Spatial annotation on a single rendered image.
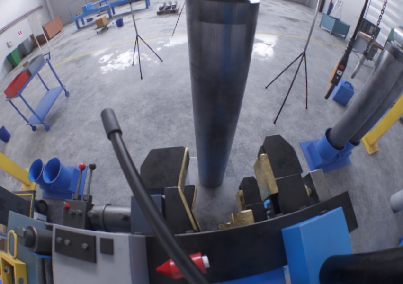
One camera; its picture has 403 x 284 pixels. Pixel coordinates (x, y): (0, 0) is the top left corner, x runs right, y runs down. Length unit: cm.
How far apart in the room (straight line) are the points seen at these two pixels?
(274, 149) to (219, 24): 48
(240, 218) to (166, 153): 35
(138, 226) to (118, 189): 129
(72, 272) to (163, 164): 46
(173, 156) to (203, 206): 86
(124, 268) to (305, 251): 38
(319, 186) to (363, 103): 101
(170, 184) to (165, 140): 133
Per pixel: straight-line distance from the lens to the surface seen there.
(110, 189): 186
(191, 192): 105
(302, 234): 42
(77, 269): 47
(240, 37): 47
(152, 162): 63
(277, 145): 70
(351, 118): 166
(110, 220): 63
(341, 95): 319
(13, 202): 209
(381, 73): 149
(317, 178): 72
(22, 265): 88
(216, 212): 141
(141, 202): 20
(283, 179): 64
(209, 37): 46
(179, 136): 189
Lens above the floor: 154
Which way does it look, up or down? 54 degrees down
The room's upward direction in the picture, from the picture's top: 2 degrees counter-clockwise
